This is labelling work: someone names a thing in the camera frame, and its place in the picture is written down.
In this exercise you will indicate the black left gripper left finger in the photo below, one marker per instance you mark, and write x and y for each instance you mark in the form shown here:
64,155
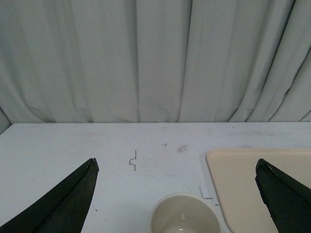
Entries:
63,209

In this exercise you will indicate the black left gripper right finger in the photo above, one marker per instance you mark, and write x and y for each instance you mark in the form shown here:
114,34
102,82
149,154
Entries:
288,201

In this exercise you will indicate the white smiley face mug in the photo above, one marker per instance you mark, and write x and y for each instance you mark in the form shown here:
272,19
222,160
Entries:
184,213

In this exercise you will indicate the beige rectangular plastic tray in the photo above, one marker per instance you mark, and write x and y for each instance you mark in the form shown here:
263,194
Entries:
233,174

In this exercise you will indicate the white pleated curtain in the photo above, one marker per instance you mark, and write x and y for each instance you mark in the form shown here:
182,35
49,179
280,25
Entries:
103,61

